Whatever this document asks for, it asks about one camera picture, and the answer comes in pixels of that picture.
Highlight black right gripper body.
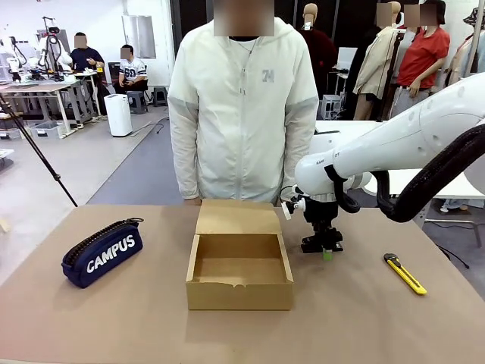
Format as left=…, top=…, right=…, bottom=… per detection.
left=302, top=199, right=340, bottom=237

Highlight yellow black utility knife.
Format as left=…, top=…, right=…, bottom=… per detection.
left=383, top=253, right=428, bottom=297

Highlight brown cardboard box with lid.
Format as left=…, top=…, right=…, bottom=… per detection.
left=185, top=199, right=295, bottom=312

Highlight navy CAMPUS pencil case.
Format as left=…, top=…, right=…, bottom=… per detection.
left=61, top=217, right=146, bottom=290

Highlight person's left forearm white sleeve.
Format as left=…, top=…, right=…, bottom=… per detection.
left=271, top=147, right=308, bottom=208

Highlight person's right forearm white sleeve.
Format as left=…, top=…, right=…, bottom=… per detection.
left=172, top=143, right=202, bottom=208

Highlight grey open cube shelf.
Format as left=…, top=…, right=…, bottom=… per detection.
left=321, top=94, right=343, bottom=121

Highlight person in white hooded jacket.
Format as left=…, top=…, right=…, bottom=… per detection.
left=167, top=14, right=320, bottom=208

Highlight white monitor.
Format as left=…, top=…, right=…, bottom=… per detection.
left=336, top=46, right=359, bottom=74

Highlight mannequin in beige jacket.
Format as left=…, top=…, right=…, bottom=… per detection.
left=352, top=2, right=403, bottom=121

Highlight mannequin in dark maroon top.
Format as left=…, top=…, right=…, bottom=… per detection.
left=299, top=3, right=339, bottom=96

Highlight mannequin in red shirt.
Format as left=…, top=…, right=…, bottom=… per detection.
left=390, top=0, right=452, bottom=119

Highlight grey plastic stool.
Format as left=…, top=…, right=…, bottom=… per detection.
left=152, top=86, right=169, bottom=108
left=127, top=90, right=149, bottom=115

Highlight mannequin with dark hat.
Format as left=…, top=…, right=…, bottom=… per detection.
left=445, top=7, right=485, bottom=89

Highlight white air purifier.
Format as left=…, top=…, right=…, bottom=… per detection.
left=104, top=93, right=133, bottom=137

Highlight seated man in white jersey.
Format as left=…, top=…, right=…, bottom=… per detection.
left=113, top=44, right=149, bottom=96

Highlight seated man in navy shirt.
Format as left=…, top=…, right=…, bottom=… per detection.
left=70, top=32, right=108, bottom=115

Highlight clear plastic storage bin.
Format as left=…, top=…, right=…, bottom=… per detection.
left=30, top=121, right=64, bottom=140

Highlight black tripod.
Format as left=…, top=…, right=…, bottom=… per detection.
left=0, top=94, right=79, bottom=208

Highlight grey workbench with robots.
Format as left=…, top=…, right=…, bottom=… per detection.
left=0, top=81, right=74, bottom=137

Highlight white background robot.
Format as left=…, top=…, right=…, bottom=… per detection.
left=36, top=16, right=74, bottom=74

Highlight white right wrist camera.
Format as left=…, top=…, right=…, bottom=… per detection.
left=280, top=193, right=307, bottom=221

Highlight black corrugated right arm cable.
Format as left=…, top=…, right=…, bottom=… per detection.
left=324, top=123, right=485, bottom=224

